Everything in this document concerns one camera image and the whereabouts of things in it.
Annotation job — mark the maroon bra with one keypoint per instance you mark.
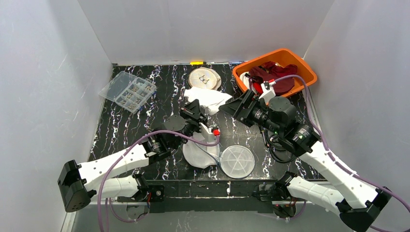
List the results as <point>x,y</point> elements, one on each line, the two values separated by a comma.
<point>258,75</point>

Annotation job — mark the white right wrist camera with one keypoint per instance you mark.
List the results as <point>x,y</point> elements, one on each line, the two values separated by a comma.
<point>268,91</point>

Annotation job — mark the clear plastic screw box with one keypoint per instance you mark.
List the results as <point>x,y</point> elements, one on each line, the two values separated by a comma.
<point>129,91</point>

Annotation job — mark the dark red bra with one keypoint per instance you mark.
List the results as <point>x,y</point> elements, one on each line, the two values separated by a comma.
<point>277,70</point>

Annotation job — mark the yellow tape piece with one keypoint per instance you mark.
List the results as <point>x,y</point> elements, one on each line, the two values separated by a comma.
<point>197,63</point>

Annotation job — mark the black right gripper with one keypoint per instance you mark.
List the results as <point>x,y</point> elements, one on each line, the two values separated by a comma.
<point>246,107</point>

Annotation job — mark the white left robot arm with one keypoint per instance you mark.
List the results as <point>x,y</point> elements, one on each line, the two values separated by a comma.
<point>80,182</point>

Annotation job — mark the orange plastic bin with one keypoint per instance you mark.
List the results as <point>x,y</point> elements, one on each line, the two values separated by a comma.
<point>283,57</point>

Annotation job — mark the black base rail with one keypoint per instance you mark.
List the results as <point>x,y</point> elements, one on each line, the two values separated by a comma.
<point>217,195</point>

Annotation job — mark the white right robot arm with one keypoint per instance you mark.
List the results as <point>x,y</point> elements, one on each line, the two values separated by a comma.
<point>357,203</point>

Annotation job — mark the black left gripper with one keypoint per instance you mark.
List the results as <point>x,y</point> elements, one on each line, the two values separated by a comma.
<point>193,116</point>

